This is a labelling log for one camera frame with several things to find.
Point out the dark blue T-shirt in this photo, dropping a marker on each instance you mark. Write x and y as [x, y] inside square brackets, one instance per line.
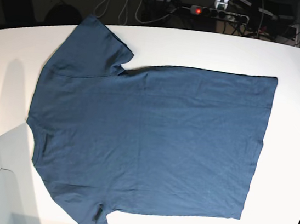
[163, 140]

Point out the black power strip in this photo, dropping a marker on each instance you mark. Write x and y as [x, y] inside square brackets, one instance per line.
[219, 14]

